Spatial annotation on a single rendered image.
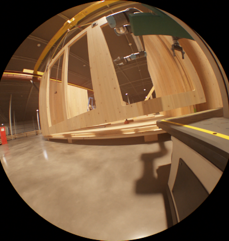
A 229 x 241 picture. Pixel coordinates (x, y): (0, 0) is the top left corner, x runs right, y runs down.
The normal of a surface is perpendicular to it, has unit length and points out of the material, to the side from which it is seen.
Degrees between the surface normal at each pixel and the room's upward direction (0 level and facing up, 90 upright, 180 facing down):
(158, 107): 90
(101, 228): 0
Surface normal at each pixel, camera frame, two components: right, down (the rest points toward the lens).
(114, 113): -0.41, 0.09
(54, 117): 0.90, -0.15
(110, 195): -0.18, -0.98
